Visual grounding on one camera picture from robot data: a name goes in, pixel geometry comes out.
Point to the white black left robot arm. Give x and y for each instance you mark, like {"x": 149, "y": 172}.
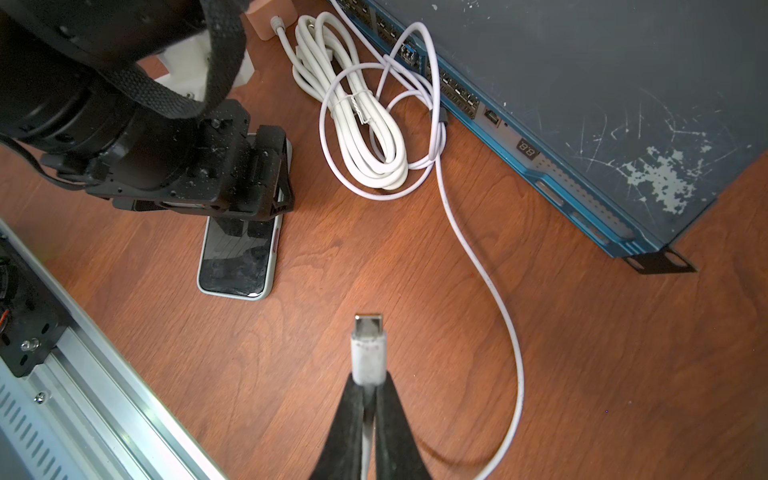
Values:
{"x": 127, "y": 101}

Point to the pink power strip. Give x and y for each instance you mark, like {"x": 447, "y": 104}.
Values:
{"x": 260, "y": 14}

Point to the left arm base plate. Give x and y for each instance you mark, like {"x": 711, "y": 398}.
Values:
{"x": 32, "y": 317}

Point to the aluminium front rail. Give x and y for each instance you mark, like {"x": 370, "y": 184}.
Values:
{"x": 85, "y": 413}

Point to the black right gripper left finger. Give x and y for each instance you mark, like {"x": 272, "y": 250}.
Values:
{"x": 341, "y": 456}

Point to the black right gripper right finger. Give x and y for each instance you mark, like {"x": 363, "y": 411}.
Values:
{"x": 397, "y": 454}

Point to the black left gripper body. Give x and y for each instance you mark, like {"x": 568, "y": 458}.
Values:
{"x": 213, "y": 167}

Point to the black smartphone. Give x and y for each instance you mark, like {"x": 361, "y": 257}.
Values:
{"x": 239, "y": 257}

